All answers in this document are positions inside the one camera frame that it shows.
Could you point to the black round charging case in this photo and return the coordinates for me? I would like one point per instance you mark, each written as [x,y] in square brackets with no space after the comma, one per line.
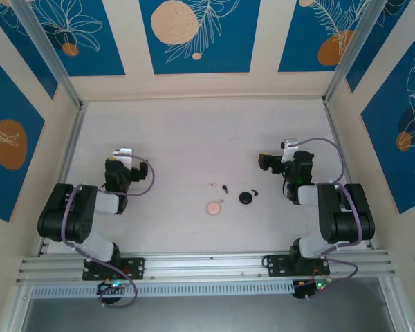
[246,198]

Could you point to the aluminium table edge rail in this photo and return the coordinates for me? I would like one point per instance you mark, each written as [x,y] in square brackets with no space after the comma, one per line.
[336,138]
[73,138]

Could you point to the grey metal sheet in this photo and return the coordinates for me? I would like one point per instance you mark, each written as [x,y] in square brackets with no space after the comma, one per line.
[207,314]

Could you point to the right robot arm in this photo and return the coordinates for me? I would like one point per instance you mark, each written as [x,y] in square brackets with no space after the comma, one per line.
[346,214]

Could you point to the aluminium mounting rail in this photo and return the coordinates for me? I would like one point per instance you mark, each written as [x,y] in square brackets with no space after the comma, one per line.
[207,266]

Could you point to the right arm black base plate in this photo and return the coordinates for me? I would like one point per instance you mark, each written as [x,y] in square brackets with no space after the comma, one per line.
[275,266]

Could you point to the pink round charging case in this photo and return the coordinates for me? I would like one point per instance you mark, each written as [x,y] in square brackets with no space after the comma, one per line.
[213,208]

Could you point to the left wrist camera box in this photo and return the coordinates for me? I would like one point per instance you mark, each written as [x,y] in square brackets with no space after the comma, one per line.
[122,154]

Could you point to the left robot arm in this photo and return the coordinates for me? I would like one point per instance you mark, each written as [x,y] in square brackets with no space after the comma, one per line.
[69,214]

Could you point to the aluminium frame post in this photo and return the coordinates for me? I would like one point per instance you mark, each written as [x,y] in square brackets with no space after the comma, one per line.
[55,58]
[349,52]

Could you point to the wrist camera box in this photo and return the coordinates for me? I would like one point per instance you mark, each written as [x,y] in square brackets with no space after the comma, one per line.
[287,144]
[122,154]

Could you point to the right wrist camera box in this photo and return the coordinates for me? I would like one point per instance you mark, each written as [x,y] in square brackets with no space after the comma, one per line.
[287,144]

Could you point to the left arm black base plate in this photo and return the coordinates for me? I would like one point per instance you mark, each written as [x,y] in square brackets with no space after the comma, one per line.
[138,268]

